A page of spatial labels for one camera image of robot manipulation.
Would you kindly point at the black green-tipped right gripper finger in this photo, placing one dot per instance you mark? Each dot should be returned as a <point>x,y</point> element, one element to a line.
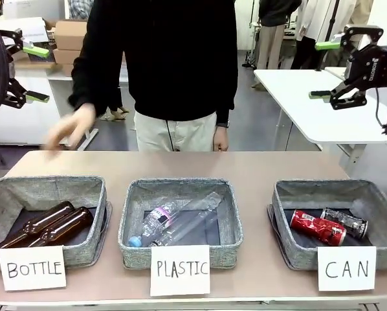
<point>349,95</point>
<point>358,35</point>

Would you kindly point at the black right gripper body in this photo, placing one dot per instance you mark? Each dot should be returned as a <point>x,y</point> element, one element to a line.
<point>368,68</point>

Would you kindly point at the black green-tipped left gripper finger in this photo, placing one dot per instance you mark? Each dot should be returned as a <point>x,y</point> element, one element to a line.
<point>15,40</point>
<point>17,97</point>

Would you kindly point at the brown glass bottle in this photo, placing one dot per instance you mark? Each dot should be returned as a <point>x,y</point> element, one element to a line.
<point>70,223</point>
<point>41,220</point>

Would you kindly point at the crushed black silver can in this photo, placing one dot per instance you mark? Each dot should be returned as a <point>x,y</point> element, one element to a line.
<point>355,223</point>

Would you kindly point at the crushed red soda can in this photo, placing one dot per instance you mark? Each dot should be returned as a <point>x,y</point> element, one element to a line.
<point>316,226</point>

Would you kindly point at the crushed clear bottle blue cap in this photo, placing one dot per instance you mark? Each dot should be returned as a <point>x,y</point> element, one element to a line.
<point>154,220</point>

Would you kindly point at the long clear plastic bottle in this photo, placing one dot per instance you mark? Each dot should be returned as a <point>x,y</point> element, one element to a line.
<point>196,217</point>

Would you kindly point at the person's left forearm black sleeve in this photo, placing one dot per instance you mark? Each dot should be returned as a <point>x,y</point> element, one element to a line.
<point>227,94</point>

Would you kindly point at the person's right forearm black sleeve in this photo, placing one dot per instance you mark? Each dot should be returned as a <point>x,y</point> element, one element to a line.
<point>81,84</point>

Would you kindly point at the grey fabric basket can label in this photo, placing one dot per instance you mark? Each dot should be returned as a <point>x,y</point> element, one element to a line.
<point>282,201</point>

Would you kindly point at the grey fabric basket bottle label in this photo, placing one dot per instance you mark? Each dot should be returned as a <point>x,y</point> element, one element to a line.
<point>93,207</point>

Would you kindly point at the grey fabric basket plastic label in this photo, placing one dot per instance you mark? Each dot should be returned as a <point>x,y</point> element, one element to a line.
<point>132,207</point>

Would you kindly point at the white paper sign can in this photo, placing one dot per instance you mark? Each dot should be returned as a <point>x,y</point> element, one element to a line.
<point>346,269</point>

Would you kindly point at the person's right hand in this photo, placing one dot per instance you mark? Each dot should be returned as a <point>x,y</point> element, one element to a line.
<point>73,126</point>

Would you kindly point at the person's left hand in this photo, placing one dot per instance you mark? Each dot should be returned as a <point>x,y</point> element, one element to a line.
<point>221,139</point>

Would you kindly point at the white box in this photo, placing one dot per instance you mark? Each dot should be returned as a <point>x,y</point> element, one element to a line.
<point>22,27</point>

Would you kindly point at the white table with rounded corner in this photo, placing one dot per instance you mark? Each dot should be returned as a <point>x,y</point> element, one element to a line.
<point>310,107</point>

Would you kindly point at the bystander in white shirt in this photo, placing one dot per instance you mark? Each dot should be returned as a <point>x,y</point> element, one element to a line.
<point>310,26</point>

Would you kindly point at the flat cardboard box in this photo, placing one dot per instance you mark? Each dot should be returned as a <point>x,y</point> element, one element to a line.
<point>65,56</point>

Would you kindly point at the white desk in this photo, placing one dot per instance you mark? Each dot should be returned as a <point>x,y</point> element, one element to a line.
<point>70,107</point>

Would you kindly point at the large cardboard box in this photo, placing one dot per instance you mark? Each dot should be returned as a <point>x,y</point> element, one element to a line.
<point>70,34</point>

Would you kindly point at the small cardboard box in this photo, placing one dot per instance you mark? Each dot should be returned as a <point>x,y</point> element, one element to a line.
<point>68,69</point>

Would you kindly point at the bystander in plaid shirt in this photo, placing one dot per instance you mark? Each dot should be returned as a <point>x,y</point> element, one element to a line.
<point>81,8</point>

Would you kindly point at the bystander in brown trousers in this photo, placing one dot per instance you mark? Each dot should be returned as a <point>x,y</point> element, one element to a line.
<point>274,29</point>

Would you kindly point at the dark wristwatch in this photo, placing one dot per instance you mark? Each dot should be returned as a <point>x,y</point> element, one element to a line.
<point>223,123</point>

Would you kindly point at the person's beige trousers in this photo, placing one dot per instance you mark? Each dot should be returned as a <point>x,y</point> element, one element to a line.
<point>154,133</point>

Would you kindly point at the person's black sweater torso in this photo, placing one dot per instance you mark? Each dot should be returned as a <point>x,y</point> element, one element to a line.
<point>167,55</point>

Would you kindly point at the white paper sign bottle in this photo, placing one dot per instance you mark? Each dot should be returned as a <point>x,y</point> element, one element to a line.
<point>31,269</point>

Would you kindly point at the white paper sign plastic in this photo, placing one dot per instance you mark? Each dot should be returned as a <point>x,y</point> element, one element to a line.
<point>180,270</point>

